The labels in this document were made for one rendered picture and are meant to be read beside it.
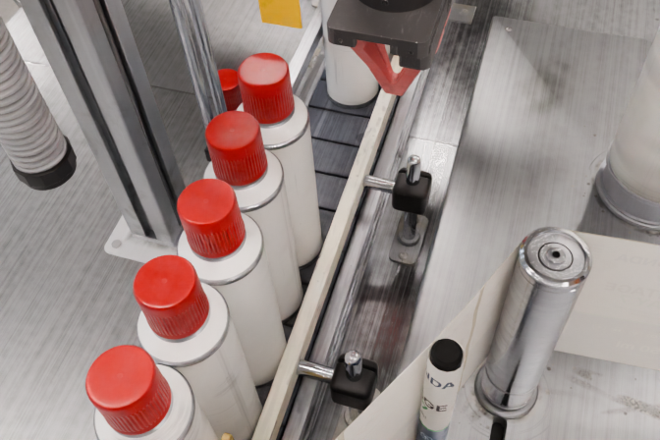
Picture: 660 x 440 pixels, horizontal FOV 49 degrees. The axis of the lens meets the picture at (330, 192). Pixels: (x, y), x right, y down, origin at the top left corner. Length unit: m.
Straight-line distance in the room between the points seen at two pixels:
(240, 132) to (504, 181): 0.31
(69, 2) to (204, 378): 0.25
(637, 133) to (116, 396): 0.42
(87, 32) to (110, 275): 0.27
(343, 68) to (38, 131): 0.34
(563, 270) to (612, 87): 0.39
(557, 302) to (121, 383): 0.23
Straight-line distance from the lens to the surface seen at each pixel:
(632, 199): 0.65
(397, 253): 0.67
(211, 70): 0.58
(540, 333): 0.44
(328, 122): 0.71
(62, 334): 0.69
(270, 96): 0.46
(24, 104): 0.40
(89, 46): 0.52
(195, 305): 0.38
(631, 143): 0.61
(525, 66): 0.77
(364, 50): 0.51
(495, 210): 0.65
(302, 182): 0.52
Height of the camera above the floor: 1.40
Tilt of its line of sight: 53 degrees down
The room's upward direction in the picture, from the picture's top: 5 degrees counter-clockwise
